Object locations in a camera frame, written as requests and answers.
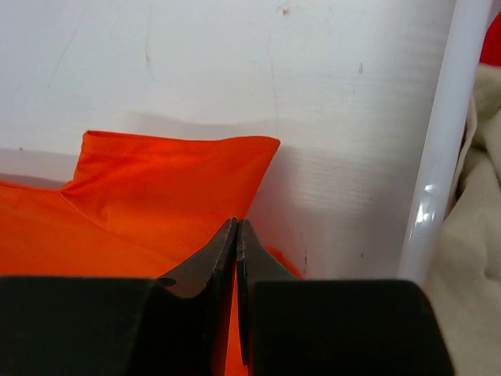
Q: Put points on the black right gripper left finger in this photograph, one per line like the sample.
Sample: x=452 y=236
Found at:
x=200 y=299

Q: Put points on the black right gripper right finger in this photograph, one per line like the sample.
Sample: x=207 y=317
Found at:
x=253 y=264

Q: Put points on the orange t-shirt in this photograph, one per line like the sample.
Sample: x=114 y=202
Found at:
x=136 y=206

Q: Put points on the beige t-shirt in basket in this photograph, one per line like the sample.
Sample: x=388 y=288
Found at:
x=464 y=279

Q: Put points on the red t-shirt in basket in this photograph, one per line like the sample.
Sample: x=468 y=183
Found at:
x=491 y=49

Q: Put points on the white plastic laundry basket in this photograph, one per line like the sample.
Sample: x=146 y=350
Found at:
x=470 y=21

